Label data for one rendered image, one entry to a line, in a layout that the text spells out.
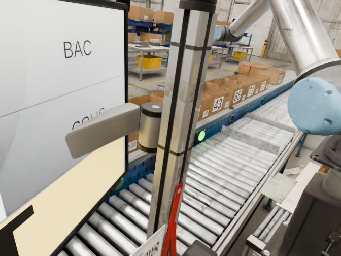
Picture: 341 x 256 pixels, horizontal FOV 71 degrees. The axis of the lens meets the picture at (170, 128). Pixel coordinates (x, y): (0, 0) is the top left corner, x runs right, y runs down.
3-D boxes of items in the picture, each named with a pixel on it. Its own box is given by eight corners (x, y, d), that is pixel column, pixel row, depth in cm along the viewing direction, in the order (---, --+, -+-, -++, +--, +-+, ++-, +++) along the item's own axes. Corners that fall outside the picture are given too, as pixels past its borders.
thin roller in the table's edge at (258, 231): (257, 236, 102) (279, 206, 122) (252, 233, 103) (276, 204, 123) (255, 240, 103) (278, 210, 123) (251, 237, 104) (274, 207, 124)
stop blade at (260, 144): (276, 157, 177) (279, 147, 173) (219, 134, 200) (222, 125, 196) (276, 157, 177) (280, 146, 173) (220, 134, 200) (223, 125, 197)
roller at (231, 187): (248, 205, 127) (250, 197, 125) (171, 163, 154) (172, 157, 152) (251, 200, 131) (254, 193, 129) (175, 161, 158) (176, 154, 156)
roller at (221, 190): (243, 211, 122) (246, 203, 120) (164, 167, 149) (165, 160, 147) (247, 206, 126) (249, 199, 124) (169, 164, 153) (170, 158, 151)
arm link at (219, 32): (226, 25, 138) (218, 24, 149) (207, 24, 136) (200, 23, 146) (224, 42, 142) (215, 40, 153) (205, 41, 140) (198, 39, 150)
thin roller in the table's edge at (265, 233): (262, 240, 101) (284, 209, 120) (258, 237, 102) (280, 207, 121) (261, 244, 101) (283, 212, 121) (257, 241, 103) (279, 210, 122)
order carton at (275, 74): (275, 86, 336) (279, 73, 329) (255, 81, 351) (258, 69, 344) (282, 82, 366) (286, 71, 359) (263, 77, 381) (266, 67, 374)
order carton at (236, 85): (229, 107, 218) (234, 89, 211) (201, 98, 233) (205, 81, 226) (245, 100, 248) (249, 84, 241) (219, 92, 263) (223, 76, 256)
